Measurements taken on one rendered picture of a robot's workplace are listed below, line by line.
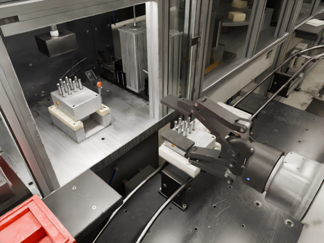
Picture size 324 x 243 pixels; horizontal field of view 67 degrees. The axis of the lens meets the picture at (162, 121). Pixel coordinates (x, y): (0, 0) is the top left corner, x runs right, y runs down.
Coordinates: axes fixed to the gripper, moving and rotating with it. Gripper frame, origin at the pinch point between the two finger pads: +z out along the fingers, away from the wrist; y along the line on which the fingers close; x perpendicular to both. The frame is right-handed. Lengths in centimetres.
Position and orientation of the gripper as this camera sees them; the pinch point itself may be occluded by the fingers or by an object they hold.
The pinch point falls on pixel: (174, 121)
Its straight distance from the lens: 49.5
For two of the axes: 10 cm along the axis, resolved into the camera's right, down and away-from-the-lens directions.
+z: -7.5, -4.1, 5.3
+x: -6.7, 4.5, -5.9
